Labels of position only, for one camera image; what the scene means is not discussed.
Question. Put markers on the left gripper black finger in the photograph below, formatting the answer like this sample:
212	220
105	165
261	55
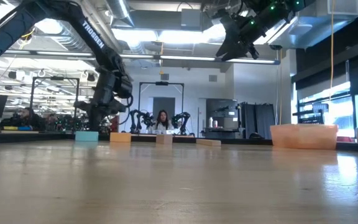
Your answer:
100	122
92	121

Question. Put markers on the teal thick block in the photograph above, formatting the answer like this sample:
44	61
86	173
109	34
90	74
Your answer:
86	136

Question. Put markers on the orange thick block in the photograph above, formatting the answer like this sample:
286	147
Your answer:
120	137

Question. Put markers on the wooden thick block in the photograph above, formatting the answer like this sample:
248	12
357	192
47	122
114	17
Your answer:
164	138

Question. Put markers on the wooden plank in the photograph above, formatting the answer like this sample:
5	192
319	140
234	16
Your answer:
208	142

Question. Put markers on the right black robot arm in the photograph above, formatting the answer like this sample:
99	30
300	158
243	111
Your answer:
278	12

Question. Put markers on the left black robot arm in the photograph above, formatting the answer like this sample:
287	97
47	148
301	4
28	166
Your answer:
95	34

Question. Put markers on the background black robot arm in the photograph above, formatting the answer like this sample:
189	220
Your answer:
134	119
182	119

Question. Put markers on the person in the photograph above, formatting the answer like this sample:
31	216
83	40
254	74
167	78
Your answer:
52	119
162	123
30	119

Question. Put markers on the long ceiling light bar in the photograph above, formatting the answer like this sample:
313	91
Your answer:
191	58

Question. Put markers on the grey ceiling box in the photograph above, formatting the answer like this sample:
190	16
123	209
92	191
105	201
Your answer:
191	20

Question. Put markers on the dark cabinet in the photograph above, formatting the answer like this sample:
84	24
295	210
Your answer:
225	109

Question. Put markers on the grey door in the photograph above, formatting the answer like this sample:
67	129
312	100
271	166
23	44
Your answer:
163	102

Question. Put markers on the dark curtain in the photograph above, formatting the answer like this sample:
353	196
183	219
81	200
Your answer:
259	119

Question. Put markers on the small white box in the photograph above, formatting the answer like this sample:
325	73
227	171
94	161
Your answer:
169	132

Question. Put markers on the white bottle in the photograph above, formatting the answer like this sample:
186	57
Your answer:
215	124
211	122

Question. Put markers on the black rounded object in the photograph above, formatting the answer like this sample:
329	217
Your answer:
256	136

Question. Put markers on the orange plastic bin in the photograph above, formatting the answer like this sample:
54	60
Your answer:
303	138

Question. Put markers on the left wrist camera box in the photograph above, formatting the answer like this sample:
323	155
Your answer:
125	87

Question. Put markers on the black ceiling camera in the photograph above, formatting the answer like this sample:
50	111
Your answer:
275	47

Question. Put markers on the grey wall vent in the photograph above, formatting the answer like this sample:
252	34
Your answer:
164	77
212	78

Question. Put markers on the black gantry frame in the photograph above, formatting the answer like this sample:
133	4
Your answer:
31	99
139	105

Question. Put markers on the black table frame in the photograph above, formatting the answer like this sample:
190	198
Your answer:
57	137

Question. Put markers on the silver spiral air duct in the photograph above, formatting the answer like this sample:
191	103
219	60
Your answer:
65	37

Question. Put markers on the large metal air duct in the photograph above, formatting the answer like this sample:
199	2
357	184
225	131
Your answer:
322	31

